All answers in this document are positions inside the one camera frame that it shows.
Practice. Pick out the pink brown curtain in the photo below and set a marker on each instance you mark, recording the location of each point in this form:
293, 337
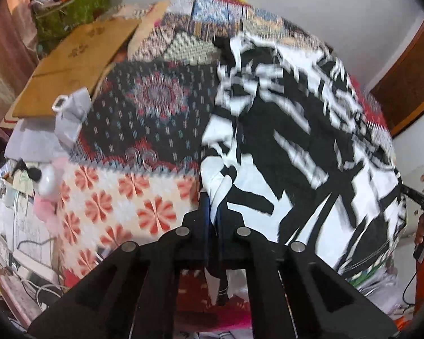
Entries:
7, 60

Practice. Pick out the black and white shirt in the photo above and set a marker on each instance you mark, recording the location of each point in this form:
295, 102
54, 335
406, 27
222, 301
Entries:
286, 130

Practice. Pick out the patchwork printed blanket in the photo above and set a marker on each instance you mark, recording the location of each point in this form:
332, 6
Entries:
145, 113

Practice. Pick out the wooden wardrobe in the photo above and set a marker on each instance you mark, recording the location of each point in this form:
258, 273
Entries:
410, 77

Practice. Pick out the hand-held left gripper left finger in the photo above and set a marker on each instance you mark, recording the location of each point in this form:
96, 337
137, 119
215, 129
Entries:
194, 243

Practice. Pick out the green storage bag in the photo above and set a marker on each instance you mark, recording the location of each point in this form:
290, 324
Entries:
67, 14

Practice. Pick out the beige striped cloth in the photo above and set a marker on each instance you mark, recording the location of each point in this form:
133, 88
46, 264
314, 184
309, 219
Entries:
152, 21

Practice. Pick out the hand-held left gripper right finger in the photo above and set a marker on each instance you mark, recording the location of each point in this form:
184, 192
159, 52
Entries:
233, 240

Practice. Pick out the wooden lap desk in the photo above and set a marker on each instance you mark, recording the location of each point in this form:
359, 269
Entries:
74, 63

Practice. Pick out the pile of papers and boxes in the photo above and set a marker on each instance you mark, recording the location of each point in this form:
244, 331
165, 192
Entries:
17, 219

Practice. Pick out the grey cloth bag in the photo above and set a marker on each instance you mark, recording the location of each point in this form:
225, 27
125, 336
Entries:
70, 120

